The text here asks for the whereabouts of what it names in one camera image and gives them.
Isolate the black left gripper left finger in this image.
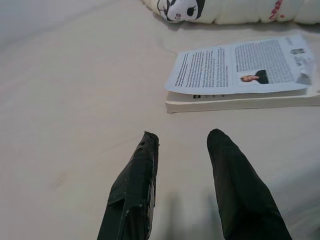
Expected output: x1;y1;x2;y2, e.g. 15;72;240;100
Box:
96;131;161;240

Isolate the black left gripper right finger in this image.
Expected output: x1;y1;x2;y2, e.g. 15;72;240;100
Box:
206;128;293;240

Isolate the white paperback book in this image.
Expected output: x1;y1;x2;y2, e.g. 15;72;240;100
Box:
163;34;320;115

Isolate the cream cartoon print quilt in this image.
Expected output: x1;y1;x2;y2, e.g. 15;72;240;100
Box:
139;0;320;25

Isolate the cream mattress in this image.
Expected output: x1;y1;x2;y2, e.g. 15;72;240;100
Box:
0;0;320;240

